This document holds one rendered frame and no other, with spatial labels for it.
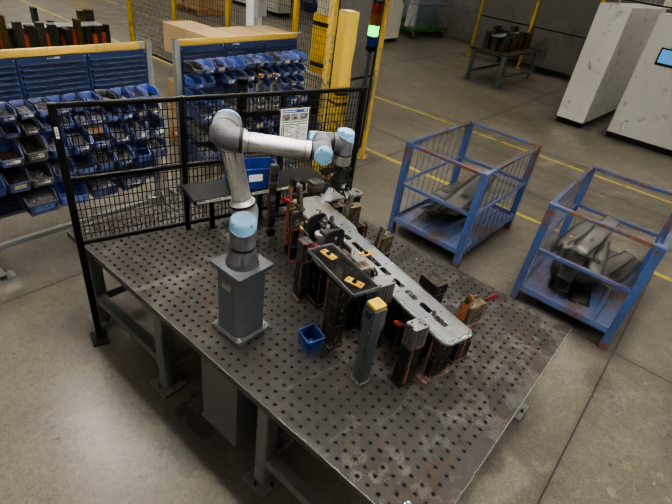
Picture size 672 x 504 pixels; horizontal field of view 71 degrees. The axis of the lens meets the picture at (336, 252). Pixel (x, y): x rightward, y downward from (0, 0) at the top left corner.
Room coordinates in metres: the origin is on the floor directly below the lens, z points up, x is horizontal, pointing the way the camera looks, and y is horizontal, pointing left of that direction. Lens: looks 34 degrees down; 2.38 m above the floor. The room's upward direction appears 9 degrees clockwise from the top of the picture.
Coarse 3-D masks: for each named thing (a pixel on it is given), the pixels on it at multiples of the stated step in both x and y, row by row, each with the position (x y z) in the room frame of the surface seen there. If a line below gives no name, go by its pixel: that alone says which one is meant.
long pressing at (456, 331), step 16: (320, 208) 2.51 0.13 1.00; (336, 224) 2.36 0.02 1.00; (352, 224) 2.39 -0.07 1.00; (352, 240) 2.21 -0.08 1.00; (352, 256) 2.05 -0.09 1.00; (384, 256) 2.10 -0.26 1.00; (400, 272) 1.98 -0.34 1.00; (400, 288) 1.84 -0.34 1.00; (416, 288) 1.86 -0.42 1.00; (400, 304) 1.72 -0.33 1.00; (416, 304) 1.74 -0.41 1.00; (432, 304) 1.76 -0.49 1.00; (432, 320) 1.64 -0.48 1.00; (448, 320) 1.66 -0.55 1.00; (448, 336) 1.55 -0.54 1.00; (464, 336) 1.57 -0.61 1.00
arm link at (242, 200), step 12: (240, 120) 1.87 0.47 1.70; (228, 156) 1.81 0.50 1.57; (240, 156) 1.83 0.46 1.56; (228, 168) 1.81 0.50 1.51; (240, 168) 1.82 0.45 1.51; (228, 180) 1.82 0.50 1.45; (240, 180) 1.82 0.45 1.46; (240, 192) 1.81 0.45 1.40; (240, 204) 1.81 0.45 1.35; (252, 204) 1.83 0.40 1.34
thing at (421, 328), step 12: (420, 324) 1.54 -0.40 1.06; (408, 336) 1.51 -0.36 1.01; (420, 336) 1.50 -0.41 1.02; (408, 348) 1.49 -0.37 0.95; (420, 348) 1.53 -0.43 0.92; (396, 360) 1.53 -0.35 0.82; (408, 360) 1.50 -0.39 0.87; (396, 372) 1.52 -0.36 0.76; (408, 372) 1.50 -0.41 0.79; (396, 384) 1.50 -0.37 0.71; (408, 384) 1.51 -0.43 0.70
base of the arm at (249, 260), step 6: (228, 252) 1.70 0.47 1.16; (234, 252) 1.67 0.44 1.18; (240, 252) 1.67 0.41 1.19; (246, 252) 1.67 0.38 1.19; (252, 252) 1.70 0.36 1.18; (228, 258) 1.68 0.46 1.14; (234, 258) 1.66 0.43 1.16; (240, 258) 1.66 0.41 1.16; (246, 258) 1.67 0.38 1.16; (252, 258) 1.69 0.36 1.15; (258, 258) 1.74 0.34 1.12; (228, 264) 1.66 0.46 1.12; (234, 264) 1.65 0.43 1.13; (240, 264) 1.66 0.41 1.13; (246, 264) 1.66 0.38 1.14; (252, 264) 1.68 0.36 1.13; (258, 264) 1.72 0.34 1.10; (234, 270) 1.65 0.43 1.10; (240, 270) 1.65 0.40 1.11; (246, 270) 1.66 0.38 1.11
